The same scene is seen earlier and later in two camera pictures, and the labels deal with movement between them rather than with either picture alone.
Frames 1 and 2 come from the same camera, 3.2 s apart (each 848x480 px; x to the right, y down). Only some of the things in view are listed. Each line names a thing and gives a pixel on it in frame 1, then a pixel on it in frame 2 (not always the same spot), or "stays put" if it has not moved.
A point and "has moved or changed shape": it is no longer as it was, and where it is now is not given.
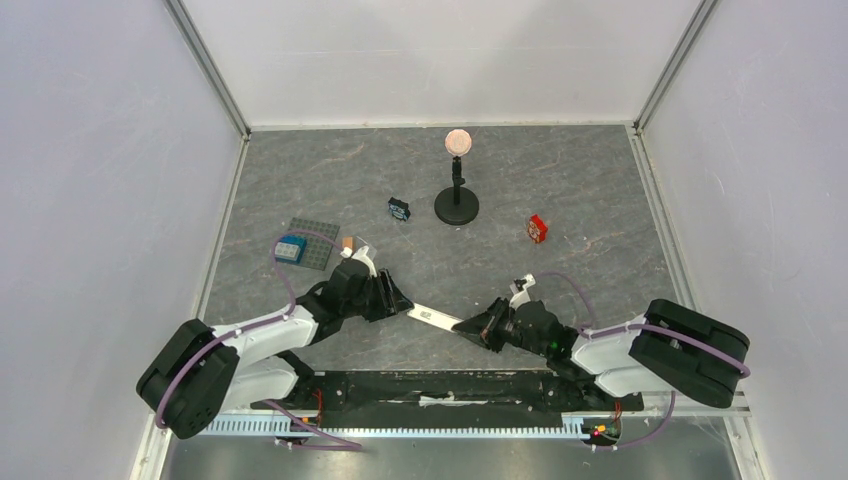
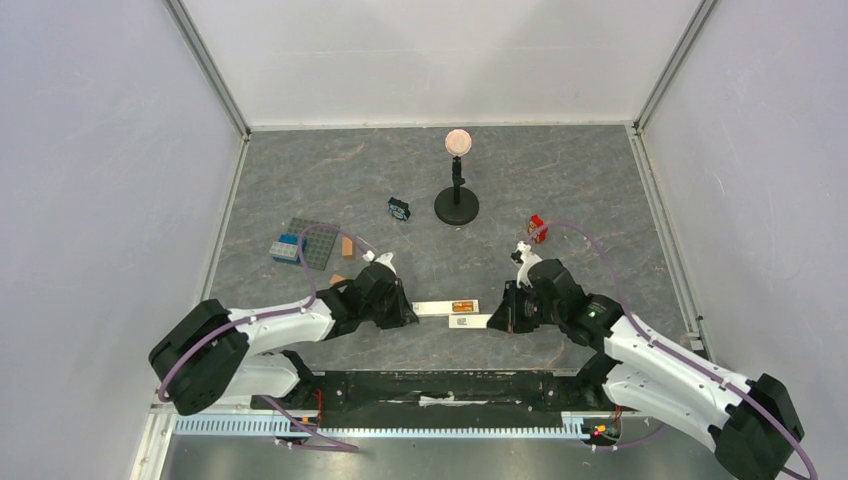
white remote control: x=429 y=315 has moved or changed shape
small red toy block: x=537 y=229 stays put
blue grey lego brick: x=290 y=249 stays put
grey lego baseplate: x=318 y=249 stays put
